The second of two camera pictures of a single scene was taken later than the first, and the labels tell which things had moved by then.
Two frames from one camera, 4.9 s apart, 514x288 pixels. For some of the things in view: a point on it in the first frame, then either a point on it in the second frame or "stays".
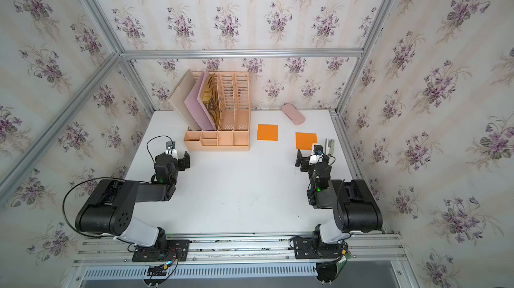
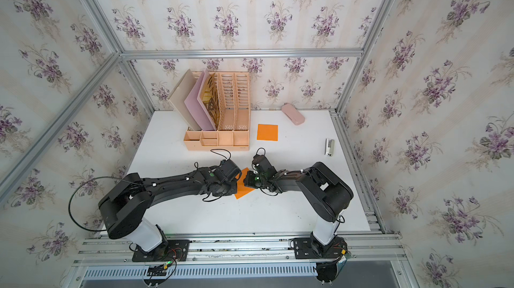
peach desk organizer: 233,132 stays
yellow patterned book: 210,98 stays
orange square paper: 304,140 -> 242,190
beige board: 179,95 stays
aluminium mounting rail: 369,250 stays
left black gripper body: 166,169 -> 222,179
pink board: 195,107 stays
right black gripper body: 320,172 -> 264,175
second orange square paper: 266,132 stays
